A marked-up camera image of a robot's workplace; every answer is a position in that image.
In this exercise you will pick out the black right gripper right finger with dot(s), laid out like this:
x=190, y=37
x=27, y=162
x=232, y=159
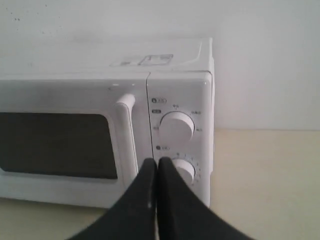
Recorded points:
x=181, y=215

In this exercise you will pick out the upper white control knob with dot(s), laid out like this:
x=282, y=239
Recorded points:
x=176, y=128

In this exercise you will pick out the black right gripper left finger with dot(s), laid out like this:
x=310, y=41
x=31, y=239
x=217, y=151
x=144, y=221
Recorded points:
x=132, y=217

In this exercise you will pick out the lower white control knob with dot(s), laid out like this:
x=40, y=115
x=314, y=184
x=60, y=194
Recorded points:
x=185, y=169

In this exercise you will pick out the white control knob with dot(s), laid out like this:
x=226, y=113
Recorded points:
x=185, y=169
x=176, y=128

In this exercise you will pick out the white microwave door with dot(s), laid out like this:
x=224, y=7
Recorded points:
x=75, y=139

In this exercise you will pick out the white microwave oven body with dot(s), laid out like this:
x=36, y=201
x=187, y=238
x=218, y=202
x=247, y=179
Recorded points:
x=180, y=79

